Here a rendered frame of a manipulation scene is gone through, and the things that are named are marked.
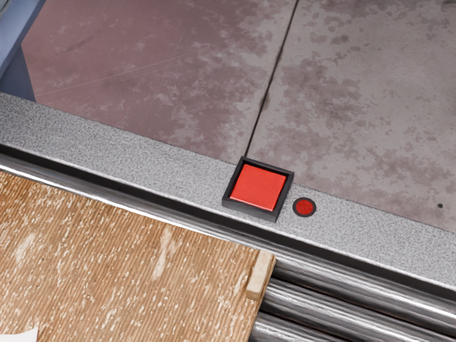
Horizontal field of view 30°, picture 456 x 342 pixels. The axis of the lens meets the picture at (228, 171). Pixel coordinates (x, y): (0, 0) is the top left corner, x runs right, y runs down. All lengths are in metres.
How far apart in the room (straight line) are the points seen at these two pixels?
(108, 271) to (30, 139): 0.25
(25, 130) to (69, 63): 1.34
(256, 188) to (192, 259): 0.14
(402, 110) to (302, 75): 0.31
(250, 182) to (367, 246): 0.17
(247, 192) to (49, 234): 0.26
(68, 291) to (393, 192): 1.38
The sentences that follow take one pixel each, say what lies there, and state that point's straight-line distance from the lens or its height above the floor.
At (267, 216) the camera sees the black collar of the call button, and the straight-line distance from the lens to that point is 1.10.
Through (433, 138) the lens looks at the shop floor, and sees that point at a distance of 2.42.
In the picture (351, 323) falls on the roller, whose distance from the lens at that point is 1.05.
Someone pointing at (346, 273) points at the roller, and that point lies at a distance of 1.08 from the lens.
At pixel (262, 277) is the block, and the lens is 1.01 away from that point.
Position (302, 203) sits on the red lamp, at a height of 0.92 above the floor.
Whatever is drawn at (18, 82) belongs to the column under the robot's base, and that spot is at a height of 0.70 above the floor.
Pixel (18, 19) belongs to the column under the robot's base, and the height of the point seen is 0.87.
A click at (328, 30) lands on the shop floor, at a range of 2.64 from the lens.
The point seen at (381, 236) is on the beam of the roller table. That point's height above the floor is 0.92.
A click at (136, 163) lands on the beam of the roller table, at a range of 1.17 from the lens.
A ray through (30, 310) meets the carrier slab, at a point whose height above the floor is 0.94.
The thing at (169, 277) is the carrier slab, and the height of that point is 0.94.
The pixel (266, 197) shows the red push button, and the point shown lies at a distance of 1.11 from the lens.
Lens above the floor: 1.86
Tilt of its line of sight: 55 degrees down
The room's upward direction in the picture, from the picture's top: 1 degrees clockwise
